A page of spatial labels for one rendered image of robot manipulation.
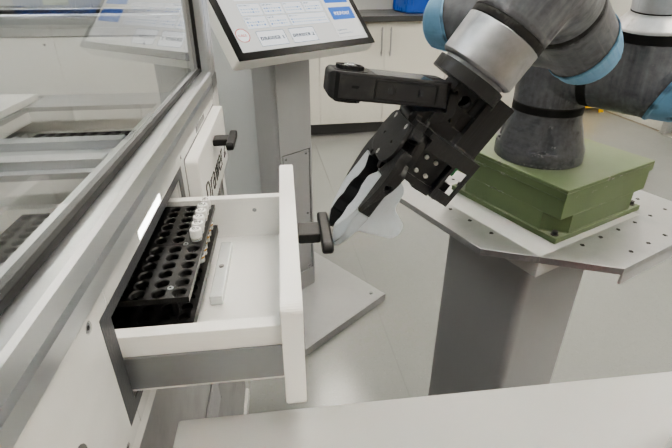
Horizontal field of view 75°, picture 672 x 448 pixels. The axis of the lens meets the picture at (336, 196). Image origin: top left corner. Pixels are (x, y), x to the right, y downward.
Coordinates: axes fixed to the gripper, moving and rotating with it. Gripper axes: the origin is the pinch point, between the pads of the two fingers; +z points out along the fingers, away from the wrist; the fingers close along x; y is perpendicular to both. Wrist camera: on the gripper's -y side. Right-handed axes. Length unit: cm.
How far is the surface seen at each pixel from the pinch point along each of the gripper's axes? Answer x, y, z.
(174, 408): -1.9, -2.5, 31.1
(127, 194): -5.1, -18.9, 4.9
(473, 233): 20.6, 30.4, -2.2
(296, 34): 92, -6, -7
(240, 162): 164, 10, 64
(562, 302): 23, 60, 1
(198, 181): 16.9, -12.8, 11.5
